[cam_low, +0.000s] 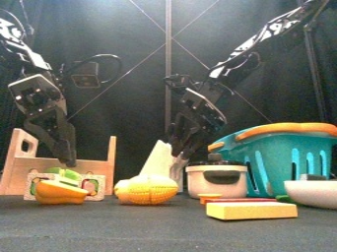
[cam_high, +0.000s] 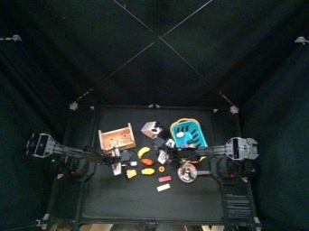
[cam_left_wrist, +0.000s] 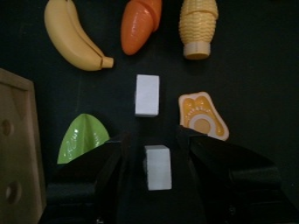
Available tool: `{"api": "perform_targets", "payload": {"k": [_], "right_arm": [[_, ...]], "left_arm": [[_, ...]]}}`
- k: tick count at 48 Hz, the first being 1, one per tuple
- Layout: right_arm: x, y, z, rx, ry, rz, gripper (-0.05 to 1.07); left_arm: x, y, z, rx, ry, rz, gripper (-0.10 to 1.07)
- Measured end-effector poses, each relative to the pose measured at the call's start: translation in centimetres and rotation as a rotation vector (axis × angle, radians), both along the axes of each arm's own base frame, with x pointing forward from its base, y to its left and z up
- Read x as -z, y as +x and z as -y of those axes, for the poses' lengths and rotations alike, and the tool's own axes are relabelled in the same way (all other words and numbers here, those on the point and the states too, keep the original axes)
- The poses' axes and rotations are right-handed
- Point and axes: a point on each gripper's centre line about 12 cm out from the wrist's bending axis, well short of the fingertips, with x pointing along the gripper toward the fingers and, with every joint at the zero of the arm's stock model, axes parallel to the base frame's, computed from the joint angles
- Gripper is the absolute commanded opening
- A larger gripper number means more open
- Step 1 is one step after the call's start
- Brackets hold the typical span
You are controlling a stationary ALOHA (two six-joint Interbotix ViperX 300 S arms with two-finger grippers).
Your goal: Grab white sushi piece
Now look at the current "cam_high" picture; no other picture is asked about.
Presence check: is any open wooden toy crate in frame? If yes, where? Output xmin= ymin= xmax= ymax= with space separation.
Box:
xmin=96 ymin=122 xmax=137 ymax=152

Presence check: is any yellow toy pepper piece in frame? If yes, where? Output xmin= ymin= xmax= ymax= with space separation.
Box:
xmin=125 ymin=169 xmax=139 ymax=180

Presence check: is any black toy block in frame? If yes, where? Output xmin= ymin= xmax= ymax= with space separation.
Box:
xmin=154 ymin=137 xmax=167 ymax=148

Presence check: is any white round bowl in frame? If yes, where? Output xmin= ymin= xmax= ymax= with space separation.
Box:
xmin=178 ymin=162 xmax=211 ymax=184

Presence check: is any yellow toy corn cob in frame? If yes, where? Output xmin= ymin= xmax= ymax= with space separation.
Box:
xmin=140 ymin=167 xmax=156 ymax=176

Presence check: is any teal basket with orange rim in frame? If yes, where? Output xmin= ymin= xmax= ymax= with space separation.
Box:
xmin=168 ymin=117 xmax=208 ymax=150

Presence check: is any white toy carton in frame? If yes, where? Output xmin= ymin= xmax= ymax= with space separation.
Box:
xmin=140 ymin=121 xmax=163 ymax=139

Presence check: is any cream rectangular sushi block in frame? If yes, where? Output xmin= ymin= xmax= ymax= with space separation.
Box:
xmin=155 ymin=183 xmax=171 ymax=192

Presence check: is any yellow toy banana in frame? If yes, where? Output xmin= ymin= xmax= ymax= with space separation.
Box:
xmin=136 ymin=146 xmax=152 ymax=159

